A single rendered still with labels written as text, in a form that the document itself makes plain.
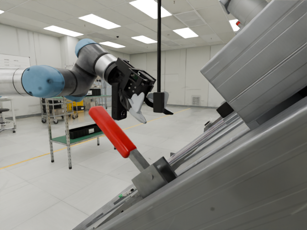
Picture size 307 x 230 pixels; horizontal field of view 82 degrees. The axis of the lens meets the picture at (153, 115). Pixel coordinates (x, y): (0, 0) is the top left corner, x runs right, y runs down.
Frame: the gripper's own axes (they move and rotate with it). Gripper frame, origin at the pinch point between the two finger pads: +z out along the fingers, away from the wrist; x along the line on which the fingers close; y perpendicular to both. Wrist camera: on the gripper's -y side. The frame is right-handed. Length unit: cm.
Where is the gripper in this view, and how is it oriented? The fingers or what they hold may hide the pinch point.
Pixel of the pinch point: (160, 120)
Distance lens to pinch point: 46.7
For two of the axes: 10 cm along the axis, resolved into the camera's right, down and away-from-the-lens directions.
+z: 7.2, 6.1, -3.3
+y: 4.7, -7.8, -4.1
